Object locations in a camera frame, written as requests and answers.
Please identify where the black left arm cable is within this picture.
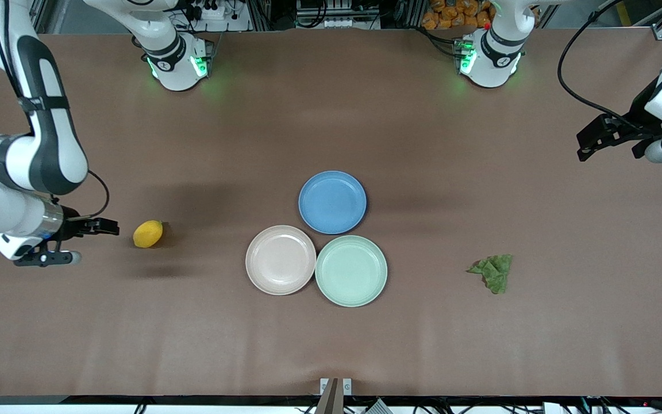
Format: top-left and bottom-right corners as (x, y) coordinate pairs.
(557, 0), (633, 122)

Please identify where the pink plate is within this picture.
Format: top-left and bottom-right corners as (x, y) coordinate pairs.
(245, 225), (317, 296)

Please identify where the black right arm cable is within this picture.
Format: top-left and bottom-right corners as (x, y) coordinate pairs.
(0, 0), (111, 220)

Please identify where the green lettuce leaf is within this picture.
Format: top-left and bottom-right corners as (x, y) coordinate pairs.
(467, 254), (513, 295)

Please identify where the blue plate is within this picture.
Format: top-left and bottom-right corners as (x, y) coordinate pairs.
(298, 170), (367, 235)

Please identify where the pale green plate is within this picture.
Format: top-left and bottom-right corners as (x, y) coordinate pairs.
(315, 235), (388, 308)

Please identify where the yellow lemon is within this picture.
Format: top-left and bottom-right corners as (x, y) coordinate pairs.
(133, 220), (164, 249)

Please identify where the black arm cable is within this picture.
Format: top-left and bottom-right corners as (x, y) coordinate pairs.
(0, 0), (111, 220)
(557, 0), (633, 122)

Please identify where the metal bracket with bar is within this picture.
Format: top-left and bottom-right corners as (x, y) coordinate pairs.
(315, 378), (352, 414)

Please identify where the bag of oranges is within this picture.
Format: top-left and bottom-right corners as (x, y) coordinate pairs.
(422, 0), (495, 30)

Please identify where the white rack device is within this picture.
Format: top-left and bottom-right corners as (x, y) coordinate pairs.
(295, 0), (380, 29)

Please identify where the white power strip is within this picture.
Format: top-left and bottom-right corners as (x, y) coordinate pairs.
(184, 0), (234, 21)

